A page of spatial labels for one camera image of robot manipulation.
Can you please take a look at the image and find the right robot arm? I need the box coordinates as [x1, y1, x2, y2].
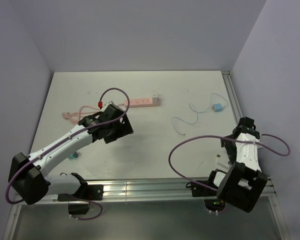
[206, 117, 268, 213]

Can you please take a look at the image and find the light blue charger plug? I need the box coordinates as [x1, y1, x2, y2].
[211, 103, 224, 113]

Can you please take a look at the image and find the small white charger plug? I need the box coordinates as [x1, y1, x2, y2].
[215, 154, 232, 170]

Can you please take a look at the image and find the silver white charger plug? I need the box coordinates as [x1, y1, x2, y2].
[152, 94, 159, 105]

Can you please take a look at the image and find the aluminium front rail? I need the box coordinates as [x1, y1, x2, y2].
[13, 174, 277, 206]

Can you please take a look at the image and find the teal charger plug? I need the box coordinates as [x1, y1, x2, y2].
[68, 151, 80, 160]

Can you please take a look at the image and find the aluminium side rail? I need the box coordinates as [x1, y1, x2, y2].
[221, 70, 263, 176]

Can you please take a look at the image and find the light blue charging cable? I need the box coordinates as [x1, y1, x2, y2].
[171, 92, 229, 137]

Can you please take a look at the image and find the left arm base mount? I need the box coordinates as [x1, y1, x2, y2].
[57, 184, 104, 221]

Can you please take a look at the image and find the pink power strip cord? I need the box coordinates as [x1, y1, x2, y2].
[61, 101, 127, 125]

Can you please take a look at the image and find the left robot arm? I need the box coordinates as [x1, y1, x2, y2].
[8, 103, 134, 205]

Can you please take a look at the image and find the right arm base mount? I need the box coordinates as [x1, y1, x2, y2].
[185, 182, 226, 214]

